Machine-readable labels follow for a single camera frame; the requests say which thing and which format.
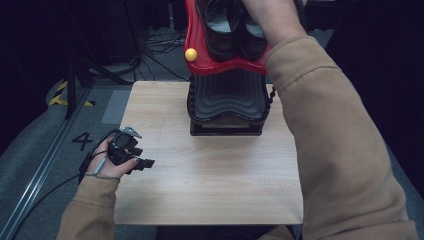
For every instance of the black tripod stand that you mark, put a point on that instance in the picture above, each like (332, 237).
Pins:
(78, 66)

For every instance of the person's right hand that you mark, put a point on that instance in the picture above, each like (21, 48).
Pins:
(271, 20)

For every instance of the black leather shoe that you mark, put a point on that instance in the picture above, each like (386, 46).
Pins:
(253, 36)
(218, 28)

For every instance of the metal floor rail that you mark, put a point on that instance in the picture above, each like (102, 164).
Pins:
(40, 170)

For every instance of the red and black shoe rack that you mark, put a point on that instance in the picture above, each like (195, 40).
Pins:
(226, 96)

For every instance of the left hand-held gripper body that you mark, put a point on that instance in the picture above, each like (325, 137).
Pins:
(125, 146)

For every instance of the person's left hand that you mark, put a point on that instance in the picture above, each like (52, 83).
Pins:
(108, 166)

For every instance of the yellow and black floor tape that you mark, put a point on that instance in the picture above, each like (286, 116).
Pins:
(61, 96)

